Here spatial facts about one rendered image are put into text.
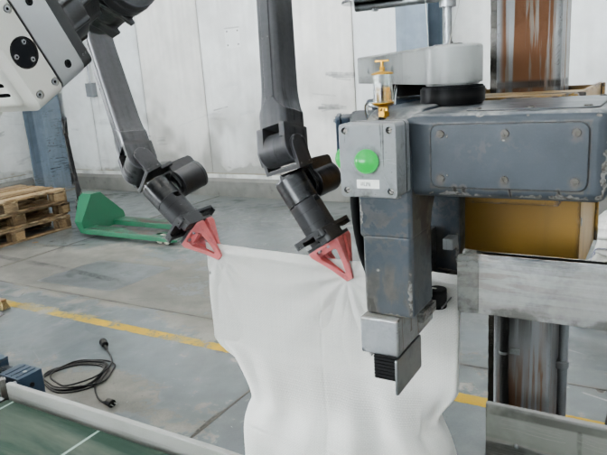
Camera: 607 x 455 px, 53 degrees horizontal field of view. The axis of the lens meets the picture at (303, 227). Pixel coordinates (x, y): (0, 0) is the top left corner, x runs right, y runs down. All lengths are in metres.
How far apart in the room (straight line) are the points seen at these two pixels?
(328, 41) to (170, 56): 2.20
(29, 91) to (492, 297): 0.69
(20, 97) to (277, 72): 0.45
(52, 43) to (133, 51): 7.56
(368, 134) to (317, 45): 5.99
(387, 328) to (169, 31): 7.24
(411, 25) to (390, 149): 5.09
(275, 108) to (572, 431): 0.80
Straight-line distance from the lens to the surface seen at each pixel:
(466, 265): 0.95
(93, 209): 6.37
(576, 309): 0.94
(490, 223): 1.07
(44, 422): 2.18
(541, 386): 1.39
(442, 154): 0.76
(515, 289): 0.95
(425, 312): 0.91
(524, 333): 1.35
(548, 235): 1.06
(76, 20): 0.83
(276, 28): 1.09
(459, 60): 0.87
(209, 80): 7.55
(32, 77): 0.78
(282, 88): 1.05
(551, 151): 0.73
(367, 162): 0.73
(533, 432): 1.31
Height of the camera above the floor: 1.39
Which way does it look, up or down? 14 degrees down
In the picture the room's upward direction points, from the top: 4 degrees counter-clockwise
